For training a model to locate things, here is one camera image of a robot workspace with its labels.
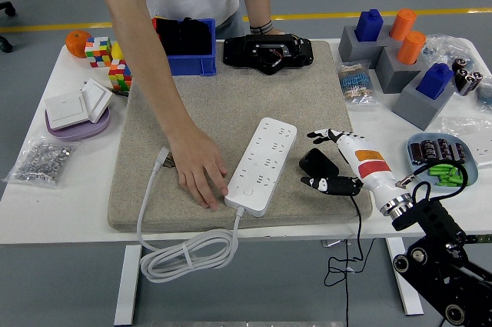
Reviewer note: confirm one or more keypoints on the person's right hand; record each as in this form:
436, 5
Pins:
200, 165

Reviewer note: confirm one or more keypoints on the person's left hand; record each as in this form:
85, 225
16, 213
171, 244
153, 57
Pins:
277, 32

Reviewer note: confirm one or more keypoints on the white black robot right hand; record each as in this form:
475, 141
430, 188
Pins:
369, 165

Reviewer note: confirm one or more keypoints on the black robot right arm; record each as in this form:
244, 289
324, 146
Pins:
434, 219

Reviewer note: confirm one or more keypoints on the person's right forearm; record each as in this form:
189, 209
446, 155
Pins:
161, 92

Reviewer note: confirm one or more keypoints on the black wristband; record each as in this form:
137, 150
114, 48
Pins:
261, 28

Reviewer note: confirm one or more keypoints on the black electronic device housing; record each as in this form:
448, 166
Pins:
238, 50

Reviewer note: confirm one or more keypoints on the dark brown capacitor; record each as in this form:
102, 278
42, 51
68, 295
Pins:
416, 152
458, 152
444, 149
429, 149

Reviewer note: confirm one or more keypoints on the grey holder block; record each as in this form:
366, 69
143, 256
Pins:
388, 77
411, 107
348, 50

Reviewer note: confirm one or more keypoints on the grey-brown mat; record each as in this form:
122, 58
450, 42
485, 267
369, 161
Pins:
238, 104

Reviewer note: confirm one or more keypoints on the bag of striped resistors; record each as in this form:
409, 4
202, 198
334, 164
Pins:
355, 82

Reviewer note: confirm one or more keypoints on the blue plastic bin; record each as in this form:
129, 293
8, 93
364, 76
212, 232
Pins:
196, 65

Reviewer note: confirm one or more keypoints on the black and red fabric bundle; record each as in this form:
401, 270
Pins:
188, 36

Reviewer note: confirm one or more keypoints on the blue square peg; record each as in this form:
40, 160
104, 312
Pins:
434, 81
369, 27

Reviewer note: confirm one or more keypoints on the light blue plate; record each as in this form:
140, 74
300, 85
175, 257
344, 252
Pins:
474, 173

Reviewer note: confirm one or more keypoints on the small dark hand tool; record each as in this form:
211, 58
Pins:
120, 92

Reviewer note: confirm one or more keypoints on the colourful puzzle cube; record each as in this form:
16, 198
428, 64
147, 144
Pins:
119, 75
98, 52

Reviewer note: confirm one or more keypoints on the purple oval tray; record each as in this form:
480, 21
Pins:
82, 132

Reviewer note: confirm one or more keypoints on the orange cylinder peg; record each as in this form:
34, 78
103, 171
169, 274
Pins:
411, 48
403, 23

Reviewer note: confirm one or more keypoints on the black table control panel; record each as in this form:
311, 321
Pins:
480, 238

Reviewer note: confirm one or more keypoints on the white table leg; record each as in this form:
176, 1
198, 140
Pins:
407, 300
127, 288

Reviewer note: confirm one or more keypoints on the clear bag of blue parts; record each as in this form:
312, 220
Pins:
446, 48

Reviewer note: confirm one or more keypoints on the bag of metal nuts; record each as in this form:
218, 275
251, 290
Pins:
38, 161

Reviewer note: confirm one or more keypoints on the orange fruit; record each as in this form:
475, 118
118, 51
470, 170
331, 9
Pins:
75, 44

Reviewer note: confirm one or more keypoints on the black office chair base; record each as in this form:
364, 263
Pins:
8, 8

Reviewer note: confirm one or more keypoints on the small metal bracket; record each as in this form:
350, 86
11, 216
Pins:
332, 243

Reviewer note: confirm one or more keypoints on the white wall switch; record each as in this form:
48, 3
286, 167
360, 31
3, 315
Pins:
96, 98
65, 109

